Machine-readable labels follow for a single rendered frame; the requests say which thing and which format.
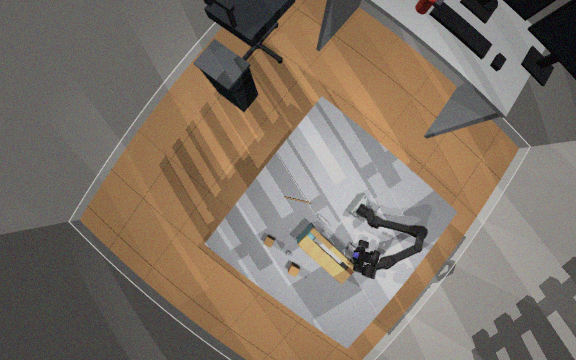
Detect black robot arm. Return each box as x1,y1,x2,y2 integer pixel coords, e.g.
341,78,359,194
356,203,428,279

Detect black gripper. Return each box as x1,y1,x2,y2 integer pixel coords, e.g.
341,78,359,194
352,240,369,273

